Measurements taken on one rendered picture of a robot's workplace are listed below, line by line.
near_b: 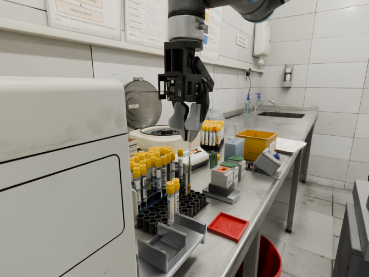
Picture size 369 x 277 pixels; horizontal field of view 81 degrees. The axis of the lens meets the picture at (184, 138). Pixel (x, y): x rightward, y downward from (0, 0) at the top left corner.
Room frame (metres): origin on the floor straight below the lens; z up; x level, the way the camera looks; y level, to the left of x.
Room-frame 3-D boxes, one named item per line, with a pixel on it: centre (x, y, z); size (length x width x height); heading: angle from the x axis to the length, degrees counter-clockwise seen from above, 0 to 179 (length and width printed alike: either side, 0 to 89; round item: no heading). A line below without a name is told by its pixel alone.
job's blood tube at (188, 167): (0.50, -0.01, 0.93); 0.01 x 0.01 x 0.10
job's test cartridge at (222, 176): (0.54, -0.10, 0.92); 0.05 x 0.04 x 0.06; 55
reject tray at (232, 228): (0.40, -0.09, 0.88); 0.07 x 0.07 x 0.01; 56
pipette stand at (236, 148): (0.76, -0.18, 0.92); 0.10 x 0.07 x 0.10; 148
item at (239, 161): (0.66, -0.17, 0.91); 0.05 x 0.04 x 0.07; 56
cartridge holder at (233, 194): (0.54, -0.10, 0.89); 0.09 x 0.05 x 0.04; 55
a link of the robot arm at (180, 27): (0.48, -0.01, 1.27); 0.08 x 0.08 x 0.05
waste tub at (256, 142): (0.87, -0.30, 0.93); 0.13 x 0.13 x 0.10; 53
